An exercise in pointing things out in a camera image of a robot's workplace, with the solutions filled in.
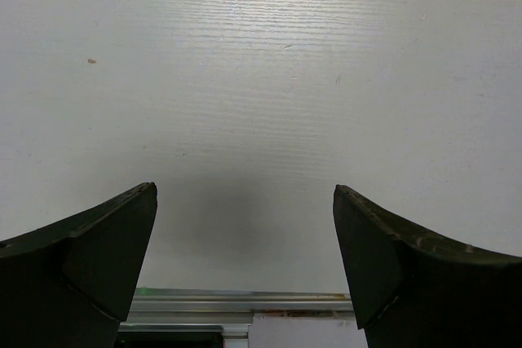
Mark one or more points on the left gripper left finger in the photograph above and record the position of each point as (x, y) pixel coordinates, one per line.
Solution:
(71, 283)

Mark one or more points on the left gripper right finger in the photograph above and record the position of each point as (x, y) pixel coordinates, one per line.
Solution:
(413, 287)

